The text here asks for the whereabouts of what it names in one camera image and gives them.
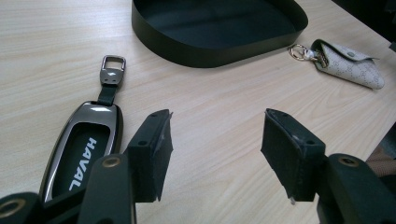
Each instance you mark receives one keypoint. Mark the car key with silver case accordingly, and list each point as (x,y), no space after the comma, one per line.
(93,112)

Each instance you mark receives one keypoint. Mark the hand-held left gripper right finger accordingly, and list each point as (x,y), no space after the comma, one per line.
(292,155)

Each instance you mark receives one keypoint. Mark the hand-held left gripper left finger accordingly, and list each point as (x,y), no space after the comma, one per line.
(149,155)

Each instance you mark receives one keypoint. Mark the beige patterned key pouch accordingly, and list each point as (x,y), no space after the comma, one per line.
(348,65)

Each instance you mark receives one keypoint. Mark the black key rack with tray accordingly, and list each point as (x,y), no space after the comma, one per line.
(186,53)

